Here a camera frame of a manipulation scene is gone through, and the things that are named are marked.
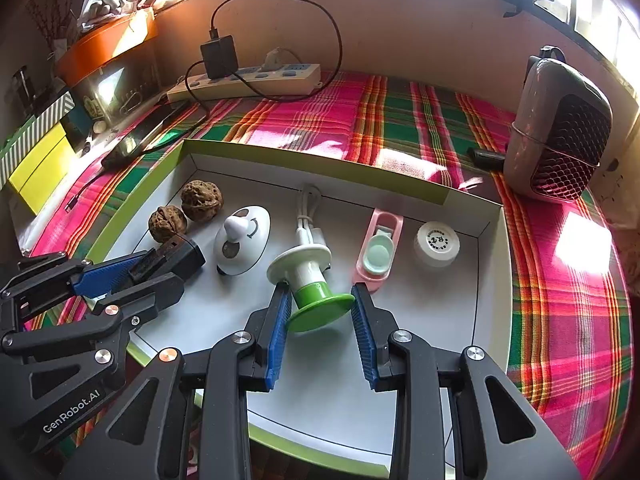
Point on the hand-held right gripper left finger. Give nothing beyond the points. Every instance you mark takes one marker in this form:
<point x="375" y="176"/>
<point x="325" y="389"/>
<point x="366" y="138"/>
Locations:
<point x="277" y="340"/>

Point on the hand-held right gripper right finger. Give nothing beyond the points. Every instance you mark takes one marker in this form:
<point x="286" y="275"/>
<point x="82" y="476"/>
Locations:
<point x="365" y="340"/>

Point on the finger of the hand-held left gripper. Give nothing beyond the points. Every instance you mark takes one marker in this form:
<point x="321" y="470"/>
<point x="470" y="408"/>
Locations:
<point x="150" y="295"/>
<point x="105" y="275"/>

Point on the black plug adapter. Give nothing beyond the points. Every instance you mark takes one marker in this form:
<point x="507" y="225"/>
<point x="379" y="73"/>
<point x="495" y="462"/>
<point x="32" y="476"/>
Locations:
<point x="180" y="257"/>

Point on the green white spool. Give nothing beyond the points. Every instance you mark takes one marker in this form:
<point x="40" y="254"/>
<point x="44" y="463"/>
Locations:
<point x="310" y="280"/>

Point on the white cardboard box green rim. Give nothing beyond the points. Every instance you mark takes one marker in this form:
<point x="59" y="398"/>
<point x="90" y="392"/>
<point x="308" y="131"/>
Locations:
<point x="435" y="310"/>

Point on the small brown walnut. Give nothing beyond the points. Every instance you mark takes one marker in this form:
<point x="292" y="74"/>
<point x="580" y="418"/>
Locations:
<point x="167" y="220"/>

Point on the pink nail clipper case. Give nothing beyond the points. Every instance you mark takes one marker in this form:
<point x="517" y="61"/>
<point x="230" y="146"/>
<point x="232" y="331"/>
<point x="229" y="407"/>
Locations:
<point x="380" y="255"/>

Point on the white oval gadget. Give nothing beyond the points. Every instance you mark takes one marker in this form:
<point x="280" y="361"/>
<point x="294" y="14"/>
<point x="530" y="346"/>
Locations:
<point x="242" y="240"/>

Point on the large brown walnut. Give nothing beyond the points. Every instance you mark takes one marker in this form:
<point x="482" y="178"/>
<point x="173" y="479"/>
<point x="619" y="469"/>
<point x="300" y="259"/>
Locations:
<point x="202" y="200"/>

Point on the yellow green box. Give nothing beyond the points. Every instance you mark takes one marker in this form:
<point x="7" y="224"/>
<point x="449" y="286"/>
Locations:
<point x="37" y="165"/>

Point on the black smartphone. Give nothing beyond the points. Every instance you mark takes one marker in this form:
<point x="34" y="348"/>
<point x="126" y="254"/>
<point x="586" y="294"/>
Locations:
<point x="145" y="135"/>

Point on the striped box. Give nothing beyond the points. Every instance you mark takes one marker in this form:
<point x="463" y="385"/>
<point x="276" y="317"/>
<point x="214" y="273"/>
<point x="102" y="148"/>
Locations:
<point x="40" y="115"/>

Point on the dark glossy box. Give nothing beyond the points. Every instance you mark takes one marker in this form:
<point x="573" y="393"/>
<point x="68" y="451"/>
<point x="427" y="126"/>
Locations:
<point x="120" y="90"/>

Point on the small black block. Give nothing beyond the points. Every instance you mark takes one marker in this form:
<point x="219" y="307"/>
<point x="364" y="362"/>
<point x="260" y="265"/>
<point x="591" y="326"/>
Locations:
<point x="485" y="157"/>

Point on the orange box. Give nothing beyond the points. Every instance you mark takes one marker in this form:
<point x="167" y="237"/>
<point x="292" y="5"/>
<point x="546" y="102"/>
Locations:
<point x="105" y="45"/>

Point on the white power strip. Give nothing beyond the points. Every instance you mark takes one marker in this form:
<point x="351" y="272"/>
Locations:
<point x="250" y="84"/>

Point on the black charger brick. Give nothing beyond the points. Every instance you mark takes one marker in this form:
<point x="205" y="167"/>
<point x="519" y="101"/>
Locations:
<point x="220" y="57"/>

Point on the dried twig decoration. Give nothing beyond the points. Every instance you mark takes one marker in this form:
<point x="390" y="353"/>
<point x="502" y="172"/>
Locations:
<point x="50" y="15"/>

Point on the white power plug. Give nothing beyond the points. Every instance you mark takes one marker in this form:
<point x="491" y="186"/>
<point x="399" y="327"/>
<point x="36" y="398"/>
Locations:
<point x="274" y="57"/>

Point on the grey portable heater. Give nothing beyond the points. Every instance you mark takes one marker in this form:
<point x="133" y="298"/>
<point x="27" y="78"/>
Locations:
<point x="560" y="135"/>

